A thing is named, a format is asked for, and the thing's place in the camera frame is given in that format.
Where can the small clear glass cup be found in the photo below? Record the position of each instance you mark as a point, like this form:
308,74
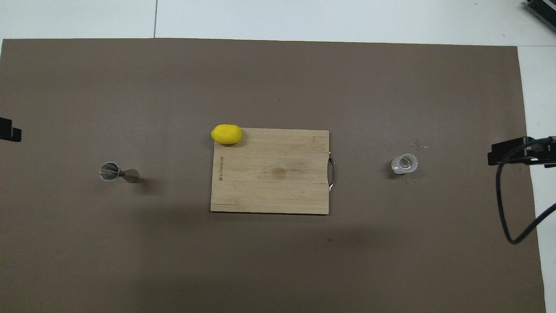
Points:
404,164

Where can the grey ribbed device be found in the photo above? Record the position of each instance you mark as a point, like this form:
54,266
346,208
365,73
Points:
543,11

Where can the wooden cutting board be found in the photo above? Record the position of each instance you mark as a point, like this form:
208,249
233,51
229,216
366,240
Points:
269,174

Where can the brown paper table mat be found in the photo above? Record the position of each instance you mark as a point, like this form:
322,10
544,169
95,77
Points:
130,243

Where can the steel double jigger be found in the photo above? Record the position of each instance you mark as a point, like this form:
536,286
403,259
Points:
114,171

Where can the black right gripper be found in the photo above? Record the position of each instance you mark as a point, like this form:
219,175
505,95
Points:
541,154

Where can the yellow lemon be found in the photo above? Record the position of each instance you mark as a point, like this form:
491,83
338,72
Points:
226,134

